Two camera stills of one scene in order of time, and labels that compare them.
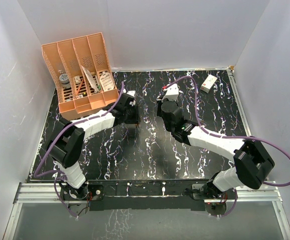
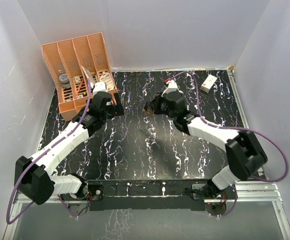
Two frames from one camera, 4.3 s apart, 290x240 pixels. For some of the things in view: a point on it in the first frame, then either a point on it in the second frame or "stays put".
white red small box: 208,83 stays put
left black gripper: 135,120 → 118,111
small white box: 77,79 stays put
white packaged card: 91,80 stays put
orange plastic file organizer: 81,69 stays put
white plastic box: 131,92 → 99,86
